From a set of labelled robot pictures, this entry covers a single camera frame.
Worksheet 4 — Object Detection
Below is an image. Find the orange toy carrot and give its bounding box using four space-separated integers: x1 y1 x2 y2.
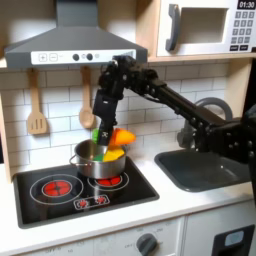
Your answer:
91 127 137 147

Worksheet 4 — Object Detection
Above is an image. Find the wooden spoon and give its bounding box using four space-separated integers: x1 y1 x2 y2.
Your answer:
78 66 97 130

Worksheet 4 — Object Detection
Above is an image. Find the steel pot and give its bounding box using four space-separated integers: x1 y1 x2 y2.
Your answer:
69 139 129 180

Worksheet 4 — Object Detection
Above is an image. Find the wooden slotted spatula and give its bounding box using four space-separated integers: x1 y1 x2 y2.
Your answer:
26 68 50 136

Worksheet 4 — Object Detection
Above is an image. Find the grey range hood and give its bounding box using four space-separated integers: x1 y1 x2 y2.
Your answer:
3 0 149 70

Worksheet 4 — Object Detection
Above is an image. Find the black stove cooktop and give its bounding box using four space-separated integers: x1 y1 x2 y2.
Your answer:
13 156 161 230

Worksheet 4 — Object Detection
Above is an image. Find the dark grey sink basin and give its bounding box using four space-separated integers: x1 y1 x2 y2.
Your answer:
154 148 252 194

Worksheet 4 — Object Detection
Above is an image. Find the white oven control panel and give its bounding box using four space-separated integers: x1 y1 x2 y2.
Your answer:
19 216 185 256

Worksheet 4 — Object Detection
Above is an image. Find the white toy microwave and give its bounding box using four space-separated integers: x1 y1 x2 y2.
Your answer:
156 0 256 58

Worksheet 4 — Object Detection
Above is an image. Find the dark grey tap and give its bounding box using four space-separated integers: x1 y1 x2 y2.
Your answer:
176 96 234 150

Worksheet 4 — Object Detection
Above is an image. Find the grey oven knob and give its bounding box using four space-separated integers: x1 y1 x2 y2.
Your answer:
135 232 159 256

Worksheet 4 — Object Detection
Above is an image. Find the black appliance door panel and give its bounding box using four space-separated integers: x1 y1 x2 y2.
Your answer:
211 224 256 256

